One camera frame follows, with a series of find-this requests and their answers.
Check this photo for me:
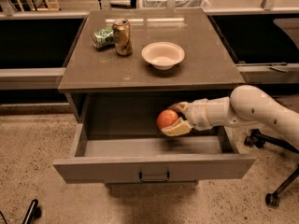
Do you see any red apple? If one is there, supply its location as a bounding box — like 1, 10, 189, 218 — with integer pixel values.
156, 109, 178, 130

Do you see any gold soda can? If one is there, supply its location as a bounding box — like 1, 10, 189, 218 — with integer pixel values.
112, 19, 133, 56

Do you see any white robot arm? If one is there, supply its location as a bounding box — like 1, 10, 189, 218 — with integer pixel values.
158, 85, 299, 150

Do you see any black office chair base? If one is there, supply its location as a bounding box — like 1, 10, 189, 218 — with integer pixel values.
243, 128, 299, 208

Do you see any black drawer handle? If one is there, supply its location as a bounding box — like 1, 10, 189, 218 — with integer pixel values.
138, 172, 170, 183

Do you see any clear plastic bin background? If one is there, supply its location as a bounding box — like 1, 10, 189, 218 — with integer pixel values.
136, 0, 210, 9

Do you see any black caster bottom left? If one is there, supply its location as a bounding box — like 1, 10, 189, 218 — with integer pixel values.
22, 199, 42, 224

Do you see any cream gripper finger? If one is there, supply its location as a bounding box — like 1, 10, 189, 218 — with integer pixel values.
162, 118, 192, 136
168, 102, 189, 114

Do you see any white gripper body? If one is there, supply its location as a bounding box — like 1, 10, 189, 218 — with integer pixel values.
185, 99, 212, 131

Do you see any green crushed can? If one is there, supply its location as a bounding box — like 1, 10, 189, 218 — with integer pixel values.
93, 27, 114, 49

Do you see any open grey top drawer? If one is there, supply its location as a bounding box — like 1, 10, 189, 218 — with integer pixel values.
52, 91, 257, 185

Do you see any grey cabinet with counter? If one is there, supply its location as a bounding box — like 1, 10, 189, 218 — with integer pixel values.
59, 8, 244, 119

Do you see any white paper bowl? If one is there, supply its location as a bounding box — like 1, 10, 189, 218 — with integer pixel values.
141, 42, 185, 70

